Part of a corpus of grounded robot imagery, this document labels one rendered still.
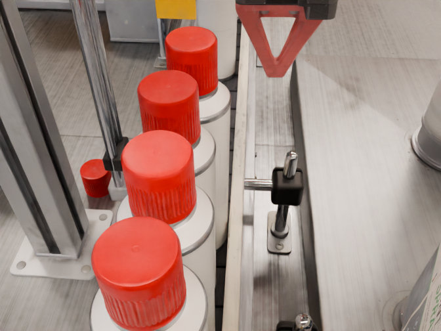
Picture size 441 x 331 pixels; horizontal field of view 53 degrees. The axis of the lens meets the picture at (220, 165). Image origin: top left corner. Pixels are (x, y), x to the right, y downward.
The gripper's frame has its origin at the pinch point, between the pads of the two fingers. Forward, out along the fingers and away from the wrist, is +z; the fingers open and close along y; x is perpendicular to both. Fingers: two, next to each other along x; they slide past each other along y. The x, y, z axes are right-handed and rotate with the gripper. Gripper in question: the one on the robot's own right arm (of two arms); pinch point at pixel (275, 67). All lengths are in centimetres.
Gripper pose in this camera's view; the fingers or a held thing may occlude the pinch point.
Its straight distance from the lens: 38.4
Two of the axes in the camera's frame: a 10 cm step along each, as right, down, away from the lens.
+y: 0.6, -7.0, 7.1
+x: -10.0, -0.2, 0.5
